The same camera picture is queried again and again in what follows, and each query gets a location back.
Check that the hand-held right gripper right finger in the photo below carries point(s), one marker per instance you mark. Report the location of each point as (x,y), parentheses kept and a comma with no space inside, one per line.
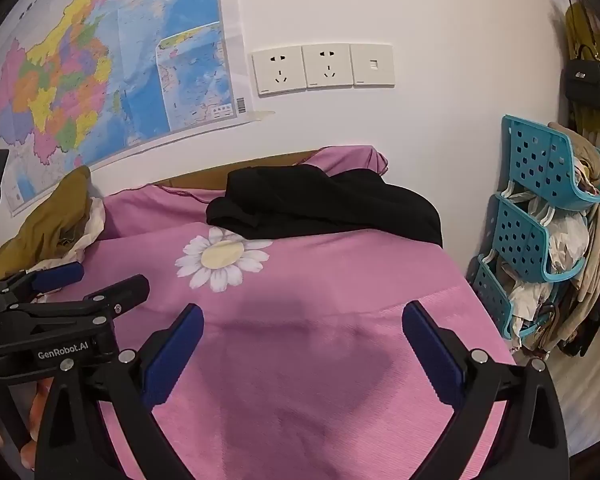
(430,355)

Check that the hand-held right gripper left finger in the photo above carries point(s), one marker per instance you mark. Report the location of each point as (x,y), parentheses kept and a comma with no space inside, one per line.
(175,355)

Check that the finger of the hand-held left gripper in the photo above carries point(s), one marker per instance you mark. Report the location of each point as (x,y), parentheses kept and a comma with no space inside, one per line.
(125,290)
(60,275)

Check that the black coat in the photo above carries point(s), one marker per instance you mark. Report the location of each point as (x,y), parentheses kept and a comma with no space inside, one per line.
(330,205)

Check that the brown garment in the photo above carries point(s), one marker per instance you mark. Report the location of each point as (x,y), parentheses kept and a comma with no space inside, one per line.
(35,230)

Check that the blue plastic hanging basket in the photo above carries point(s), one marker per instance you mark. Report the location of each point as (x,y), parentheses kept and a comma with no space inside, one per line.
(490,295)
(535,160)
(517,235)

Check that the pink flower printed blanket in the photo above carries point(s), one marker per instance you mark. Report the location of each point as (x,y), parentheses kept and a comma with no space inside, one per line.
(330,285)

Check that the cardboard box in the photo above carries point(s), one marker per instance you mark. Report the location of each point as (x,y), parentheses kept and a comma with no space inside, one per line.
(200,180)

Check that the white plastic bags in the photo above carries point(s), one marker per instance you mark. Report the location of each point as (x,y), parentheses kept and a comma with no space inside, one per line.
(567,235)

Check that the black handbag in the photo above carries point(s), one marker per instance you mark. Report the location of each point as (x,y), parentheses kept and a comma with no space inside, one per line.
(587,82)

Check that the olive hanging cloth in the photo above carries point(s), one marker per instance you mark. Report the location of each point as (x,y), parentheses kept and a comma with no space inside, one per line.
(580,25)

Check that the colourful wall map poster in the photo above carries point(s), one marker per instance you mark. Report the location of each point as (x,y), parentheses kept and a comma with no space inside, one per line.
(105,60)

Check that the white wall socket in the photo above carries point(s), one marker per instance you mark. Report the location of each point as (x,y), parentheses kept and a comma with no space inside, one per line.
(279,71)
(327,66)

